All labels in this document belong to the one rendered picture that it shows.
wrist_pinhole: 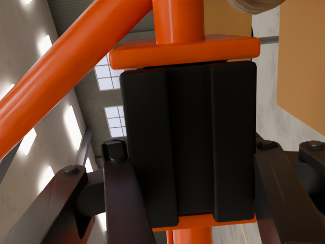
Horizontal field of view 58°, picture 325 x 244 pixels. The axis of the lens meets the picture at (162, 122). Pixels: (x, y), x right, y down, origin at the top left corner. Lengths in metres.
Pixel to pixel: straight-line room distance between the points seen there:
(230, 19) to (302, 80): 1.62
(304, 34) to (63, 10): 8.65
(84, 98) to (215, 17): 8.33
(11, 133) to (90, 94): 9.67
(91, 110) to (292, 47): 9.92
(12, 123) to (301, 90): 0.26
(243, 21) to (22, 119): 1.83
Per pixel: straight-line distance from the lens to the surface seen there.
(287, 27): 0.35
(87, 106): 10.12
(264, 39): 2.19
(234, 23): 1.93
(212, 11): 1.89
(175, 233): 0.17
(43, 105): 0.16
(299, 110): 0.33
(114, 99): 9.82
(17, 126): 0.17
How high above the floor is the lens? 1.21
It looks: level
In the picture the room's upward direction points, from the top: 96 degrees counter-clockwise
